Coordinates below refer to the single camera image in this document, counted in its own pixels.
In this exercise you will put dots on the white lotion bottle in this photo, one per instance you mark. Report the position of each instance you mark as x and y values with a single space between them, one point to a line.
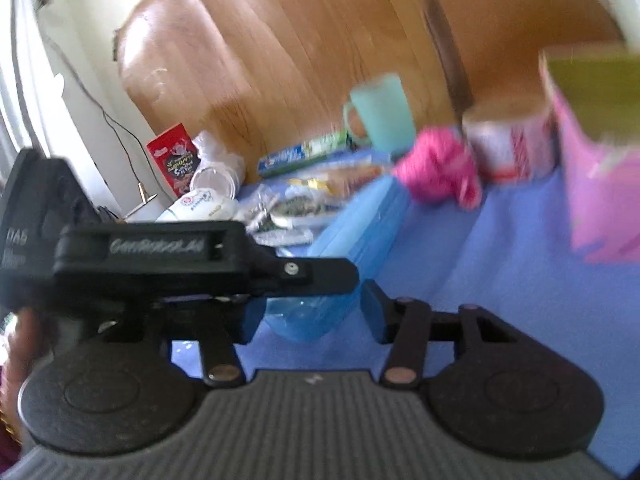
202 204

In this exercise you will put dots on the pink knitted cloth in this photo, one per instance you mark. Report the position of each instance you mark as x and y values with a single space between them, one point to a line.
440 166

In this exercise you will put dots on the round pink white tin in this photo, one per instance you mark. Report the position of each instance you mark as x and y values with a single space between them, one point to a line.
512 138

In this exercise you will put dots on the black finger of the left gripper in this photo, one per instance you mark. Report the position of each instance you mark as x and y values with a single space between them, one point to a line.
312 274

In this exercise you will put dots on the brown chair back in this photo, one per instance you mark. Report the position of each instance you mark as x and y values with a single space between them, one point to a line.
457 80

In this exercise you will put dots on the blue plastic pack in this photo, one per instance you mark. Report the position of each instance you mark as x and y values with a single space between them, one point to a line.
363 233

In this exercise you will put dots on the wood pattern board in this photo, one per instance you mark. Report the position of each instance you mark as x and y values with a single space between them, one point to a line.
266 74

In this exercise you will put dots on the toothpaste box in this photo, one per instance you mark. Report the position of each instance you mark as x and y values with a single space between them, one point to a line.
305 154

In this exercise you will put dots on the clear plastic cup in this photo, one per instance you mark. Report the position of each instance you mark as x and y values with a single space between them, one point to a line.
225 176

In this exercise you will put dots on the blue tablecloth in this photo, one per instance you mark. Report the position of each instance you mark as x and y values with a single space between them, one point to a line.
512 256

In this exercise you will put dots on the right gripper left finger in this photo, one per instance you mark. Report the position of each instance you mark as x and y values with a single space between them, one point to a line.
216 324

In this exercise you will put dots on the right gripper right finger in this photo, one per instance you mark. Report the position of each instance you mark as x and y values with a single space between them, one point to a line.
409 325

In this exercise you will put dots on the red snack packet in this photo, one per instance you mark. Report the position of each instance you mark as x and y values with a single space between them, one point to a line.
176 157

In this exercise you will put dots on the person's left hand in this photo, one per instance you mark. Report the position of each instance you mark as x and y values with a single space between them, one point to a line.
25 345

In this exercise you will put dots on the pink macaron biscuit tin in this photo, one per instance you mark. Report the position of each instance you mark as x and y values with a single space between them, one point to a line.
594 93

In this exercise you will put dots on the mint green plastic mug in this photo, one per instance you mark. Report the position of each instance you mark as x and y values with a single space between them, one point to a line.
384 113

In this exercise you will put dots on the snack packets pile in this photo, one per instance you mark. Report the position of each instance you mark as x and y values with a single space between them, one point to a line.
310 201

